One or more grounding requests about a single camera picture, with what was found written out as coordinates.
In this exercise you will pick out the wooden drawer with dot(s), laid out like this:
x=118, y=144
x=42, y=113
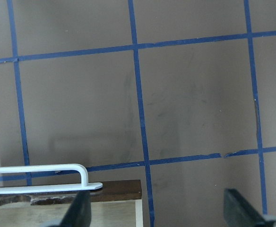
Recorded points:
x=117, y=204

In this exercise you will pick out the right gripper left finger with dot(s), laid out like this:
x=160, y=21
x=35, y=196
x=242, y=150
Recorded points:
x=77, y=215

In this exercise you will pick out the white drawer handle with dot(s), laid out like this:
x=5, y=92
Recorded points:
x=81, y=183

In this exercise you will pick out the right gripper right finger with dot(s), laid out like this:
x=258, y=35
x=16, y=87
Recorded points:
x=238, y=212

